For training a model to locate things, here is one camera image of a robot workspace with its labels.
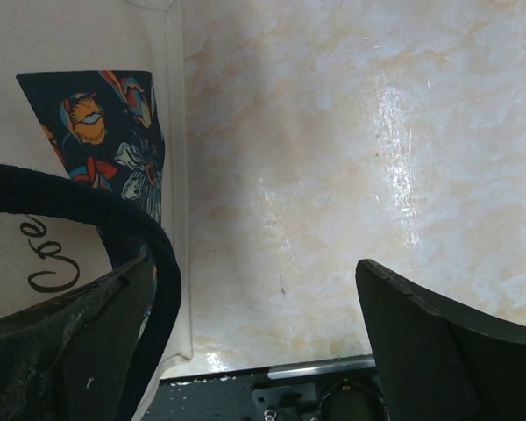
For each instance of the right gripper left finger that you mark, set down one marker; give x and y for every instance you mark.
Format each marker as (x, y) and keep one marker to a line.
(67, 358)

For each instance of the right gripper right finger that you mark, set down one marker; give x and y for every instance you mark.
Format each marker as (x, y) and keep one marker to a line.
(439, 359)

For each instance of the beige canvas tote bag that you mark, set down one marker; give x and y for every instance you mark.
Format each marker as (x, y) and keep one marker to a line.
(92, 165)

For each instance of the aluminium rail frame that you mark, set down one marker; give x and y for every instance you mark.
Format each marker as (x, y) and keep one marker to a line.
(321, 367)

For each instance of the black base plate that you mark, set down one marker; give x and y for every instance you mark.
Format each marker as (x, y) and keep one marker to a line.
(261, 395)

